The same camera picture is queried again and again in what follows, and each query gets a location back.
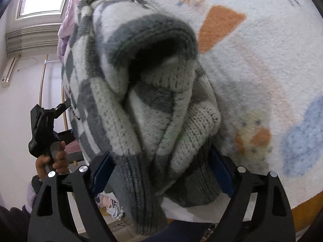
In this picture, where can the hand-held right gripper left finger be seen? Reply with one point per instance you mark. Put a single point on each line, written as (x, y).
(101, 174)

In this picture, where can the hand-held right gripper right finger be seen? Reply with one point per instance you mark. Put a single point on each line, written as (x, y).
(222, 171)

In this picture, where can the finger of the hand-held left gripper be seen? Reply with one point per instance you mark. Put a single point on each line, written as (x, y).
(61, 107)

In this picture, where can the grey white checkered cardigan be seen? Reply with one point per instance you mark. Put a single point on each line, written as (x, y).
(141, 93)

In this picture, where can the person's left forearm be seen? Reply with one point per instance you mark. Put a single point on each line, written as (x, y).
(35, 189)

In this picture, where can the pile of clothes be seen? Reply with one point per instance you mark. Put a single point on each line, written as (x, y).
(111, 205)

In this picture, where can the white air conditioner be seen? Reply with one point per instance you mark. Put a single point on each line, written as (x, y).
(7, 73)

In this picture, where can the grey beige curtain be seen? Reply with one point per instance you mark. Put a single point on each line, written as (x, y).
(32, 37)

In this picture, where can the person's dark trouser leg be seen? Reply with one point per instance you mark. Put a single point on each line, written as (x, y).
(176, 232)

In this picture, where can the purple floral quilt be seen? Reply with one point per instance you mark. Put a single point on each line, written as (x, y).
(75, 5)

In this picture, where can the white printed bed sheet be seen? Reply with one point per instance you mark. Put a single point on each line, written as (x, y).
(265, 55)

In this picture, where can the white barre post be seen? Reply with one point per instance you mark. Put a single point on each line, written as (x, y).
(53, 61)

